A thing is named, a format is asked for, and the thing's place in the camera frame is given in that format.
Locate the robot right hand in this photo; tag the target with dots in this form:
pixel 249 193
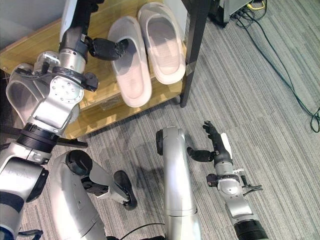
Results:
pixel 220 150

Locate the bamboo shoe rack black frame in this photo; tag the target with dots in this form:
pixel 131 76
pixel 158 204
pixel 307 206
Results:
pixel 100 27

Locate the silver robot right leg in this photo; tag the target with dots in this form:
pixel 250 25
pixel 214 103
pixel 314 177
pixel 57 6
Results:
pixel 177 190

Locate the silver robot left leg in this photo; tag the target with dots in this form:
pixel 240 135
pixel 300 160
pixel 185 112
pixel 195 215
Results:
pixel 72 205

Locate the light grey slipper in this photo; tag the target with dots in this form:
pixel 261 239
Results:
pixel 132 75
pixel 163 45
pixel 17 96

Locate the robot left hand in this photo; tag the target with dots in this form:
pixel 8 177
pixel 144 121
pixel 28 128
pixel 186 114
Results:
pixel 75 37

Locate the silver robot leg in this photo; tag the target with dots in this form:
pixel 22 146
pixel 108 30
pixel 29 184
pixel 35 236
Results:
pixel 177 190
pixel 72 205

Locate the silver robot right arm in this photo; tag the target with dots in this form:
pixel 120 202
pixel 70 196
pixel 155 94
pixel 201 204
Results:
pixel 237 207

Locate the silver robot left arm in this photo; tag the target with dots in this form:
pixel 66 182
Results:
pixel 57 100

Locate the grey equipment box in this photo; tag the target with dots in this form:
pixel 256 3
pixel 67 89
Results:
pixel 233 7

